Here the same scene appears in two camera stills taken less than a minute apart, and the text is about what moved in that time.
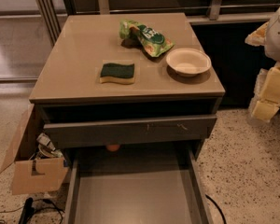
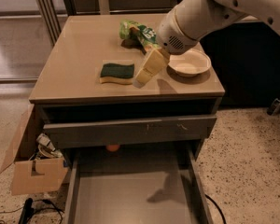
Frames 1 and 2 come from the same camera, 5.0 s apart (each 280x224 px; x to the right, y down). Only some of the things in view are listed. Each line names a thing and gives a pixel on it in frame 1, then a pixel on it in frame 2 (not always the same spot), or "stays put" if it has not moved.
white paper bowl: (189, 62) stays put
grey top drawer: (89, 133) stays put
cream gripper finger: (272, 91) → (151, 66)
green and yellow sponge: (117, 73) stays put
